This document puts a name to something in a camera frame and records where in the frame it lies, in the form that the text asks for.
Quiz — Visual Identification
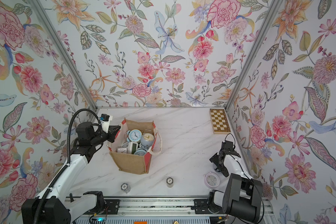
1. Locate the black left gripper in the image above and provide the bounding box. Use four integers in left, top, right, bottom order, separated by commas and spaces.
90, 125, 122, 147

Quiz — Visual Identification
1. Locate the pink round alarm clock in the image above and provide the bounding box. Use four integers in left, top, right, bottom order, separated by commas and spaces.
204, 172, 220, 189

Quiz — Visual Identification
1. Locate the small white square clock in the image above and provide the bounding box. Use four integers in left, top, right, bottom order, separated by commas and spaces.
116, 147, 127, 154

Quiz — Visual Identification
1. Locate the white digital clock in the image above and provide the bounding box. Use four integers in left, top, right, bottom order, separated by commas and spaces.
127, 141, 139, 155

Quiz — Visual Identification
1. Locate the light blue twin bell clock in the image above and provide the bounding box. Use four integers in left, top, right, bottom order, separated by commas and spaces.
127, 129, 142, 143

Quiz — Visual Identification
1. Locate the mint round alarm clock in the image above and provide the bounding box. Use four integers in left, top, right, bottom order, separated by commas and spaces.
134, 149, 147, 156

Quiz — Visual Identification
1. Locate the grey round alarm clock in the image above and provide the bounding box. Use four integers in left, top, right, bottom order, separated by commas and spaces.
140, 130, 155, 149

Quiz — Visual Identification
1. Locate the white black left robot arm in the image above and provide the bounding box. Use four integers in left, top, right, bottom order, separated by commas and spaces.
21, 109, 121, 224

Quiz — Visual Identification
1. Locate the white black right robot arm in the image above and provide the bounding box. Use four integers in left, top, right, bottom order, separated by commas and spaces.
207, 140, 265, 224

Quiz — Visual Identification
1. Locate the small silver cylinder clock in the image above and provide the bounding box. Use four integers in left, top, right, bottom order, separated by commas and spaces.
120, 183, 131, 194

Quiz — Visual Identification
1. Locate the wooden chess board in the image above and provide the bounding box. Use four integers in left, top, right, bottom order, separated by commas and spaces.
210, 108, 231, 134

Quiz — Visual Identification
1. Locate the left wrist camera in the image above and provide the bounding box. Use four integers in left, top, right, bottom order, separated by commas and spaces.
100, 113, 113, 133

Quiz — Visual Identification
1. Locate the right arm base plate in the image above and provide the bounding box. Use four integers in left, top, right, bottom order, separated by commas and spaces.
191, 198, 223, 215

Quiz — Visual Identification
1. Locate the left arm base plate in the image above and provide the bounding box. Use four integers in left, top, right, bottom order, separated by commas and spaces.
85, 199, 120, 215

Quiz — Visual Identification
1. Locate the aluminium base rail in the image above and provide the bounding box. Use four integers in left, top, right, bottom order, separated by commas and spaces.
64, 196, 275, 217

